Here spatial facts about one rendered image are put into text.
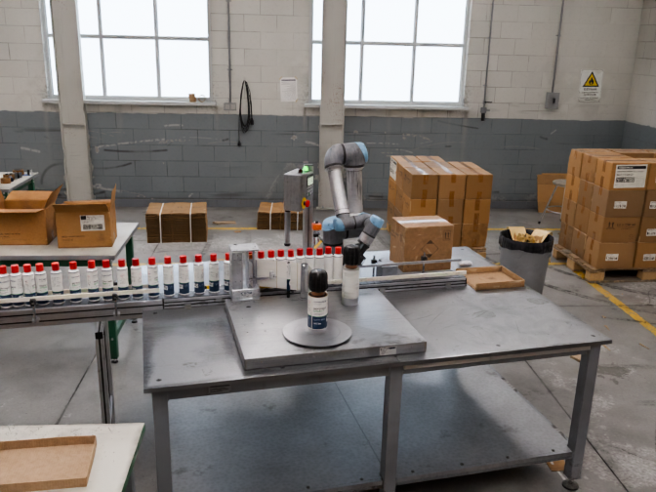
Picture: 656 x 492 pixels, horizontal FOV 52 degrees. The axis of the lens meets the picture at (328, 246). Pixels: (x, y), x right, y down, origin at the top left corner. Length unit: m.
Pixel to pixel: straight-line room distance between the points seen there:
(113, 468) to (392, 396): 1.24
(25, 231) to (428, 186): 3.72
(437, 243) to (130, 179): 5.74
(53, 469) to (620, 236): 5.46
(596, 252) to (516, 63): 3.31
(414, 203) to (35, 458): 4.93
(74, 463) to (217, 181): 6.74
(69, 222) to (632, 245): 4.88
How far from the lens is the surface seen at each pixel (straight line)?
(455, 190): 6.78
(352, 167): 3.70
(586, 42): 9.51
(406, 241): 3.86
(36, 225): 4.81
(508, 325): 3.38
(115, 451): 2.44
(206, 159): 8.81
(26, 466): 2.45
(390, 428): 3.08
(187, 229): 7.38
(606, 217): 6.62
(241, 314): 3.20
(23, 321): 3.50
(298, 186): 3.40
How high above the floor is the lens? 2.13
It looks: 17 degrees down
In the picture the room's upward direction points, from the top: 1 degrees clockwise
